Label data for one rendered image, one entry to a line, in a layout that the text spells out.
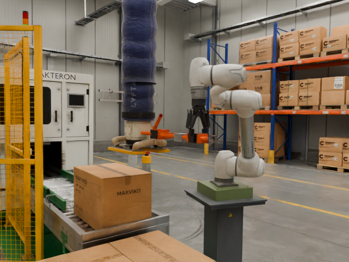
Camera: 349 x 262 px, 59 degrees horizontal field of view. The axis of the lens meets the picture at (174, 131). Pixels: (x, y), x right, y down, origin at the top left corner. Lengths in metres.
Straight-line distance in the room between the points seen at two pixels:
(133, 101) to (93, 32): 10.35
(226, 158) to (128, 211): 0.85
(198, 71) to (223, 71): 0.13
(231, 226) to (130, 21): 1.70
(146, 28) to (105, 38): 10.41
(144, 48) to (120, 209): 1.13
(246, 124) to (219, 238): 0.93
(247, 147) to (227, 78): 0.87
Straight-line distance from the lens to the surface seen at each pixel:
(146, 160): 2.93
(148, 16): 2.11
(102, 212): 2.25
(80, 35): 12.05
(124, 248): 2.09
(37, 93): 2.75
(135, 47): 2.03
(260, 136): 10.03
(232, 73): 1.56
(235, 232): 2.61
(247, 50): 10.51
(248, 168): 2.42
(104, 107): 12.12
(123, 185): 2.26
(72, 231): 2.36
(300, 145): 10.77
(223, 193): 2.39
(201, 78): 1.59
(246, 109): 2.10
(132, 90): 2.01
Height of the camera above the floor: 1.38
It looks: 3 degrees down
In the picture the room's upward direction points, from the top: 1 degrees clockwise
